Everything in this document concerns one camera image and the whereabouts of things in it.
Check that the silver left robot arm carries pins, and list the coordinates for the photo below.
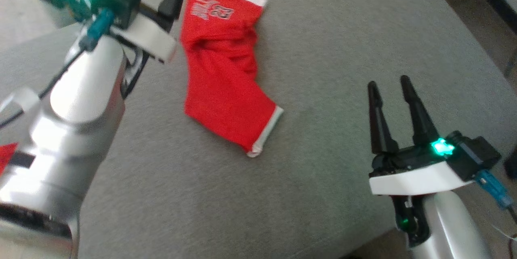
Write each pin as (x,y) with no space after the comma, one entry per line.
(60,150)

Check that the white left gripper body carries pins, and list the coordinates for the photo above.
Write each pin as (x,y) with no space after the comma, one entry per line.
(149,38)

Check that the grey fabric sofa seat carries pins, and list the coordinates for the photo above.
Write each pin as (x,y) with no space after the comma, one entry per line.
(323,89)

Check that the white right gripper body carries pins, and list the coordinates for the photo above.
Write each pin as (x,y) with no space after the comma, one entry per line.
(412,178)

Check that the red shorts with white trim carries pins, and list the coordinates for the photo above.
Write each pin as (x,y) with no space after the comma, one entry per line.
(226,77)

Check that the dark furniture frame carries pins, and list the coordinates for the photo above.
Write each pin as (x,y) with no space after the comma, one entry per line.
(503,6)

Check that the black rounded object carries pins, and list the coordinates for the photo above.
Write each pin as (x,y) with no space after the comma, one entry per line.
(512,164)

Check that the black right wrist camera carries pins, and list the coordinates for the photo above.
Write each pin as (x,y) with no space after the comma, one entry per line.
(472,156)

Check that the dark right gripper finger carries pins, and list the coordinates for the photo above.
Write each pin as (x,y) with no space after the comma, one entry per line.
(379,125)
(420,121)

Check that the red jersey number 23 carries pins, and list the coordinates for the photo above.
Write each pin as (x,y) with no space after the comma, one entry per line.
(6,156)

